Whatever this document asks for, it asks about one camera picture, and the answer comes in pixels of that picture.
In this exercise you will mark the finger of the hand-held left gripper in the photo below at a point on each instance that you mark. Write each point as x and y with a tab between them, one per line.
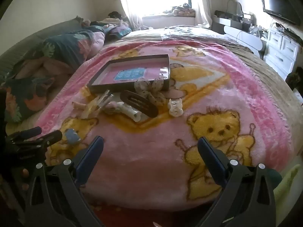
51	137
29	132

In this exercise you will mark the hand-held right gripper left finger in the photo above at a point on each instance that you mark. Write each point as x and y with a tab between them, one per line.
91	158

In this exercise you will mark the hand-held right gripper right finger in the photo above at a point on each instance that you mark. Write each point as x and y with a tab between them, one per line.
210	158

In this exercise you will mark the small blue hair clip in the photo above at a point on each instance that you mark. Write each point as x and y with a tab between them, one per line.
71	136

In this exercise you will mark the white pink-dotted hair claw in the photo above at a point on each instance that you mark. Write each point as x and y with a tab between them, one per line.
129	111

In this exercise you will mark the clear plastic hair clip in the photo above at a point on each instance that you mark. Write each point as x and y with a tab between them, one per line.
104	98

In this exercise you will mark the dark shallow box pink inside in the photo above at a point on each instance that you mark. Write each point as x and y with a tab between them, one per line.
132	68

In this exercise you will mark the person's left hand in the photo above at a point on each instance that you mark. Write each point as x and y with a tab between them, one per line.
24	173

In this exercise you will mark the pink bear printed blanket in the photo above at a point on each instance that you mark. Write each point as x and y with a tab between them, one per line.
153	146

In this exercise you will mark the small white claw clip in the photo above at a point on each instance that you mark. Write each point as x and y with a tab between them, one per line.
175	107

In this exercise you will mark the brown oval hair clip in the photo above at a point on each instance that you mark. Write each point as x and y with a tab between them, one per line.
139	104

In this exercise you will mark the light green cloth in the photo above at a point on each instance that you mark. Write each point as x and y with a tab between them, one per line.
287	186

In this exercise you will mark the white polka-dot bow clip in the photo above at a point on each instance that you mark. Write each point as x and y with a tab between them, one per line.
142	86

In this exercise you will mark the dark floral quilt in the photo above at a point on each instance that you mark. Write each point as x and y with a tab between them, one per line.
61	47

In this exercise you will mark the grey padded headboard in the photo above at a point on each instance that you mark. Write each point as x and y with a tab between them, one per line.
23	37

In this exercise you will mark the beige bed cover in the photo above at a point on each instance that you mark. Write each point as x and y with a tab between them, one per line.
260	61

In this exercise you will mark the dark object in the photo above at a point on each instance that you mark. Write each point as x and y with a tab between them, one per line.
294	78

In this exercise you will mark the white rounded footboard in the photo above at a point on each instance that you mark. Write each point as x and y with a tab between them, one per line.
246	39

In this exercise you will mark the purple pillow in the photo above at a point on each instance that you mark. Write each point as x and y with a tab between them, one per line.
120	31

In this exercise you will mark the white crumpled sheet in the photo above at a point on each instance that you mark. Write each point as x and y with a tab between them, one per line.
189	32

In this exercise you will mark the white drawer dresser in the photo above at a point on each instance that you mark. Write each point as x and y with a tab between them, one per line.
281	49

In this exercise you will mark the pile of clothes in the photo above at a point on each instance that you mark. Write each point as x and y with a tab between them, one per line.
113	17

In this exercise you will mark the black and white shelf unit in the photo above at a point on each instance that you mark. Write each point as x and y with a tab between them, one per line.
232	21

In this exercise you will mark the plush toys on windowsill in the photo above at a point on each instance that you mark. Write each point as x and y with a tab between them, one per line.
181	9

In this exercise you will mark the white sheer curtain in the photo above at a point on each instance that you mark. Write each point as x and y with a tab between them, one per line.
202	4
129	4

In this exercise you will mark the black flat television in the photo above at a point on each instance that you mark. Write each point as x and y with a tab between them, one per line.
279	4

